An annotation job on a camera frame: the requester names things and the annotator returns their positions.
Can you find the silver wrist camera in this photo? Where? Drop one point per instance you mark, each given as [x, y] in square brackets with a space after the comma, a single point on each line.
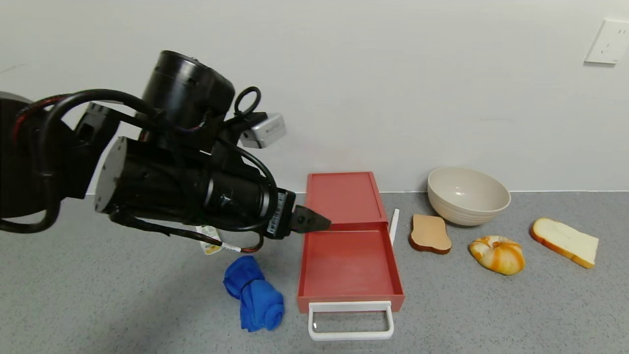
[265, 130]

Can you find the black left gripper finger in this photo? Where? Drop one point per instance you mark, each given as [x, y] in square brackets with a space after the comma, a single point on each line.
[309, 220]

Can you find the blue rolled cloth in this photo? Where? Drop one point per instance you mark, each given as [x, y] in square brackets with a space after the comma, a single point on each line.
[258, 295]

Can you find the beige bowl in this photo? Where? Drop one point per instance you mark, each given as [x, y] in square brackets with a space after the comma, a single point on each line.
[467, 196]

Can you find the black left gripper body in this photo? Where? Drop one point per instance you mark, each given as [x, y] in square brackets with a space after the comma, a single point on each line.
[282, 214]

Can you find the brown toast slice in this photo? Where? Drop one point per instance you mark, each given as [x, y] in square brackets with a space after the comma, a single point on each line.
[430, 233]

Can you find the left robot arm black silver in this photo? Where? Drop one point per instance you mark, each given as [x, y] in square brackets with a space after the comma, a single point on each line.
[162, 182]

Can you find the white bread slice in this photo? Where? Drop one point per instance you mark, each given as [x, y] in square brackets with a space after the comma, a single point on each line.
[565, 241]

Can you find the small white yellow carton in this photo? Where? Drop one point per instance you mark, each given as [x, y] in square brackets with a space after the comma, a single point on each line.
[210, 246]

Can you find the orange glazed bread roll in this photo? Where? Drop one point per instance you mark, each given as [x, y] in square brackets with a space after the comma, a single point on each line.
[497, 254]

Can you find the white pen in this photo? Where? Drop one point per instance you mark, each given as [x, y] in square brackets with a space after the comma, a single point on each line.
[394, 223]

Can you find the white wall socket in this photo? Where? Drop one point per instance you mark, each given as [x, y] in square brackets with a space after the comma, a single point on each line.
[608, 42]

